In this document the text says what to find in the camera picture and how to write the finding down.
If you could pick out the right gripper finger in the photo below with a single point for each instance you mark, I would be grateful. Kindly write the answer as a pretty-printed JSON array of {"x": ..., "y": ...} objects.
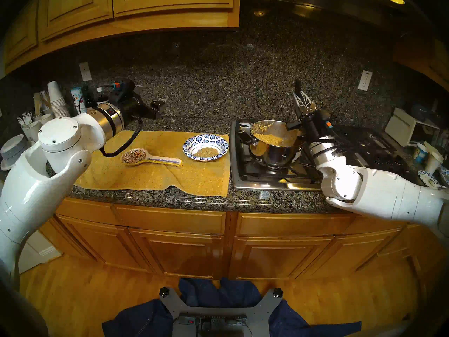
[
  {"x": 298, "y": 103},
  {"x": 308, "y": 101}
]

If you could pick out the white toaster oven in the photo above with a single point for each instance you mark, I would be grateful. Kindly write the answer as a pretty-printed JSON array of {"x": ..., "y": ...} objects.
[{"x": 401, "y": 127}]

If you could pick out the soy sauce bottle white label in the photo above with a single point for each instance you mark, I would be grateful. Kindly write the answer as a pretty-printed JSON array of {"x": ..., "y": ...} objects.
[{"x": 101, "y": 96}]

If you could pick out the yellow towel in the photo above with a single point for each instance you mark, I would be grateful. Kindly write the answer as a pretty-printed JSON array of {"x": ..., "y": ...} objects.
[{"x": 147, "y": 178}]

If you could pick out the blue white paper cup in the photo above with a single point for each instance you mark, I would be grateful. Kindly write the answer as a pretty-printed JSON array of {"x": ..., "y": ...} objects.
[{"x": 421, "y": 153}]

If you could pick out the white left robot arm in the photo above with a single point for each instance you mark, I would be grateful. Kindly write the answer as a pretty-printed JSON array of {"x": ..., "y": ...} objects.
[{"x": 35, "y": 192}]

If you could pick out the small white object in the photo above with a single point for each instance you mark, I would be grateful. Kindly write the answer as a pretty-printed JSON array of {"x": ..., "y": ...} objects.
[{"x": 430, "y": 147}]

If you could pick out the dark glass bottle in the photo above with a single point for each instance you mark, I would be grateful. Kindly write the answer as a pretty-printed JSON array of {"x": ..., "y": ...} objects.
[{"x": 89, "y": 99}]

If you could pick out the wooden wall cabinets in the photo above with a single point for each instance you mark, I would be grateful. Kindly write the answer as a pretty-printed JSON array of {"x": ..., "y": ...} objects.
[{"x": 140, "y": 6}]

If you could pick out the wooden chopsticks bundle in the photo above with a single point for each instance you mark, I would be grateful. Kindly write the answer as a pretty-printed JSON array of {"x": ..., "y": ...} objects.
[{"x": 38, "y": 101}]

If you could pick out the dark kettle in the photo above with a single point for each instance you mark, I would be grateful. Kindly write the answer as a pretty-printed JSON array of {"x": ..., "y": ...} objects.
[{"x": 422, "y": 111}]

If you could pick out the grey robot base frame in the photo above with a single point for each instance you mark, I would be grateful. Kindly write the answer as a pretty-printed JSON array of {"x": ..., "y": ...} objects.
[{"x": 263, "y": 311}]

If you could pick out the wooden base cabinets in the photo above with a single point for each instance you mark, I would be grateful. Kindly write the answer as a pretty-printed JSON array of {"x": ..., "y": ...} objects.
[{"x": 182, "y": 248}]

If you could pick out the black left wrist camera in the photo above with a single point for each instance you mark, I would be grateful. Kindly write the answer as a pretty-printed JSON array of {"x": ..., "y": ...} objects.
[{"x": 124, "y": 86}]

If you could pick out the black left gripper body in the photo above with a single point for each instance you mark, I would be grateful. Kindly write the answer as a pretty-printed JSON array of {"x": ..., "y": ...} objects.
[{"x": 138, "y": 106}]

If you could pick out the white patterned canister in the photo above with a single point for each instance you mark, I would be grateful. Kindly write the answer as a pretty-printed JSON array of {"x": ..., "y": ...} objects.
[{"x": 77, "y": 99}]

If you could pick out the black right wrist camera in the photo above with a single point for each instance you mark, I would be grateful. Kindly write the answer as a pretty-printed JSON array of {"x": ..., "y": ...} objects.
[{"x": 326, "y": 120}]

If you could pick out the paper cup with plastic forks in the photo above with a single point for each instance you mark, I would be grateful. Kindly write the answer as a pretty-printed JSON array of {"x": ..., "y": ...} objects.
[{"x": 31, "y": 129}]

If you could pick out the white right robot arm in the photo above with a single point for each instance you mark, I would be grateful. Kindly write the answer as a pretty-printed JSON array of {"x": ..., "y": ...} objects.
[{"x": 379, "y": 189}]

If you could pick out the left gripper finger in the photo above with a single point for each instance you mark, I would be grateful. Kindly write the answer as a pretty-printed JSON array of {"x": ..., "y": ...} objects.
[
  {"x": 139, "y": 88},
  {"x": 159, "y": 105}
]

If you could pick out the wooden corner cabinet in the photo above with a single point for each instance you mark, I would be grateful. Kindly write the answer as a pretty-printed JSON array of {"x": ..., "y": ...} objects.
[{"x": 431, "y": 62}]

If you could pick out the steel gas cooktop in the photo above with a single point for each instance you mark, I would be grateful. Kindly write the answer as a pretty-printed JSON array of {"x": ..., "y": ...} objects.
[{"x": 249, "y": 180}]

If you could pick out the stack of white bowls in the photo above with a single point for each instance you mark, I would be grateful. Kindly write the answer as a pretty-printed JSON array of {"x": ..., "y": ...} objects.
[{"x": 14, "y": 152}]

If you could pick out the blue white paper bowl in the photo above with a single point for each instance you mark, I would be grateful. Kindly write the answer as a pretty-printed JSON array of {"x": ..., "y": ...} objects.
[{"x": 196, "y": 143}]

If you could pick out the yellow ceramic spoon rest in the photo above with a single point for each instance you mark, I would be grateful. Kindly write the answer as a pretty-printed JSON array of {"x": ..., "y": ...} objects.
[{"x": 135, "y": 156}]

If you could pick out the stack of white paper cups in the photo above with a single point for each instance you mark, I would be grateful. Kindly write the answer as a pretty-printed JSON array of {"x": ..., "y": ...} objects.
[{"x": 58, "y": 101}]

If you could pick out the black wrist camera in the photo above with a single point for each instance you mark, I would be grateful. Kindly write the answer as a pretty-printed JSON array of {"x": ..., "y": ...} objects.
[
  {"x": 124, "y": 86},
  {"x": 326, "y": 120}
]

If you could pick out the white double wall outlet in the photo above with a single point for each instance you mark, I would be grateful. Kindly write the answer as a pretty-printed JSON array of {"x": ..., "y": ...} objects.
[{"x": 365, "y": 80}]

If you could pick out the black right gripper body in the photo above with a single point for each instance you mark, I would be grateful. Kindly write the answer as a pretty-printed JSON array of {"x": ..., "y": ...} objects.
[{"x": 310, "y": 124}]

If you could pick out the stainless steel pot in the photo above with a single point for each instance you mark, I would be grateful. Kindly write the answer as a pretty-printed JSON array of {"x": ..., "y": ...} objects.
[{"x": 277, "y": 157}]

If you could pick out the cooked oatmeal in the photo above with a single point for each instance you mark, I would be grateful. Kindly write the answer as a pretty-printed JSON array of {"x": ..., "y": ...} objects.
[{"x": 270, "y": 139}]

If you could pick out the steel range hood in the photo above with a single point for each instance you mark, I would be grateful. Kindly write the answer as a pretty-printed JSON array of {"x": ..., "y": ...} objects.
[{"x": 315, "y": 2}]

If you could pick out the scooped oatmeal heap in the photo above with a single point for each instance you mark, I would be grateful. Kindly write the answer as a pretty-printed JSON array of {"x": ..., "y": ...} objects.
[{"x": 206, "y": 152}]

